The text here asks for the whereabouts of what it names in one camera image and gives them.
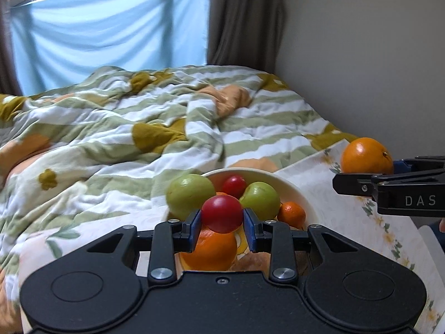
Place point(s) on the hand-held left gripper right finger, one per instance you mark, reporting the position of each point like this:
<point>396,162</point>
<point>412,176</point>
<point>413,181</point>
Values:
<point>248,228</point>

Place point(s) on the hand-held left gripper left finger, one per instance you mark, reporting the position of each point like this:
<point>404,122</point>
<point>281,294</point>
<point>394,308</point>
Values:
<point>195,226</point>

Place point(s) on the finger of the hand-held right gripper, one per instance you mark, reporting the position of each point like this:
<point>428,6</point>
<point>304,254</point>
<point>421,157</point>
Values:
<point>399,166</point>
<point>351,182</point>

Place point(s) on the red plum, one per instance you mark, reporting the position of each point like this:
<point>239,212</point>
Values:
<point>221,214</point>
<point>234,186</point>

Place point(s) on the medium orange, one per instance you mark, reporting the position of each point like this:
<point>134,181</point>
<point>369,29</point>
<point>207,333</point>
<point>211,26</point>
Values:
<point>365,156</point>

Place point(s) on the green apple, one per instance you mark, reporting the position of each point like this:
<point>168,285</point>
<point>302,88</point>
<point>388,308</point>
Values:
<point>260,200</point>
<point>189,196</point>

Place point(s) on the large orange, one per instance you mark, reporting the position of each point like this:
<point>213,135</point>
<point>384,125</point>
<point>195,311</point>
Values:
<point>215,250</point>

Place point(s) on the large yellow pear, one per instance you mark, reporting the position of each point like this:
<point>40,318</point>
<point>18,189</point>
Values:
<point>253,261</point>

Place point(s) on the cream bowl with yellow pattern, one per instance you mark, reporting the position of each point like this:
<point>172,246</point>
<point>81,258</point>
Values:
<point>299,191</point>

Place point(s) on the floral cream tablecloth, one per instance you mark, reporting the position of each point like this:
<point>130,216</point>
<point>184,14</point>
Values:
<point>347,222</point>

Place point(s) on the green striped floral blanket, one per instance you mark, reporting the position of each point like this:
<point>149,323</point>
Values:
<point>104,139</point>

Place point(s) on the brown curtain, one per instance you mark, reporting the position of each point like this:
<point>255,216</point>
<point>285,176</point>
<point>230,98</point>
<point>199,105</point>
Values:
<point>5,48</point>
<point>243,17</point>

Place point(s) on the light blue window cloth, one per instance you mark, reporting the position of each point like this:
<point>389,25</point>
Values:
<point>104,34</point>

